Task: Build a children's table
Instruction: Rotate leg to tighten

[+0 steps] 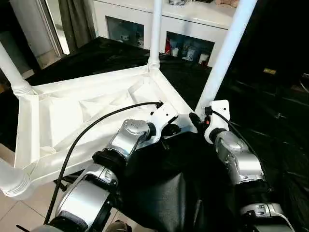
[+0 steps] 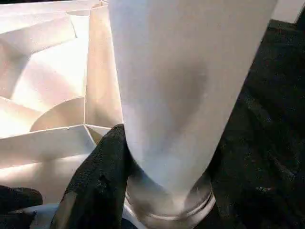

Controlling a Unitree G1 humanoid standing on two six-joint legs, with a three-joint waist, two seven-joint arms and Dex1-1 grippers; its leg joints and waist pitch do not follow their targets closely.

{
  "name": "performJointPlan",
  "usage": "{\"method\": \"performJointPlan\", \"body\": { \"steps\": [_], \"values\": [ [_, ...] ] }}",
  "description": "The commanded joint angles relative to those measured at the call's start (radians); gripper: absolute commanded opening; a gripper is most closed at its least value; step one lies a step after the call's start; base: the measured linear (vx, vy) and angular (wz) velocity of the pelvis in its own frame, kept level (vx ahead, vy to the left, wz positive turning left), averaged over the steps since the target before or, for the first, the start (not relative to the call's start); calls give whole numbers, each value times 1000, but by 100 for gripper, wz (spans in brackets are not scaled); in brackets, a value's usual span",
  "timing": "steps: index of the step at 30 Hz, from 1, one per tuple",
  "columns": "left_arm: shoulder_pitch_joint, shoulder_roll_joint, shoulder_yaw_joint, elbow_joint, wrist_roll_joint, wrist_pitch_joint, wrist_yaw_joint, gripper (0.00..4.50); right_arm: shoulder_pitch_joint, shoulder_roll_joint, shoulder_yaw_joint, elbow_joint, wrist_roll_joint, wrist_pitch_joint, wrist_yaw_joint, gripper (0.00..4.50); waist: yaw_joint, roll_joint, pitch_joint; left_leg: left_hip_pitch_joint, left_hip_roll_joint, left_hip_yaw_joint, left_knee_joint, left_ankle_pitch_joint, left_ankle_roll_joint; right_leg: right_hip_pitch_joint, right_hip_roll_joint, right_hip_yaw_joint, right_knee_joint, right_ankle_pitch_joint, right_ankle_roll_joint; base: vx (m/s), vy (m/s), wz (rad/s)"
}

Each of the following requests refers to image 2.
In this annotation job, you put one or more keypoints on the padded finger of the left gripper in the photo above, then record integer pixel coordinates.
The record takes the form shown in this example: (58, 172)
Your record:
(16, 198)

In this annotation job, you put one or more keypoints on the right gripper padded finger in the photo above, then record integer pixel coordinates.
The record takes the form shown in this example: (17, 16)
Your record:
(95, 186)

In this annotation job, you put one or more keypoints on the white plastic table top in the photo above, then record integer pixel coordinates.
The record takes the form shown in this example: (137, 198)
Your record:
(47, 95)

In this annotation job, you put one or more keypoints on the white plastic table leg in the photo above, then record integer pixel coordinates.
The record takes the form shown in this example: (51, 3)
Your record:
(181, 95)

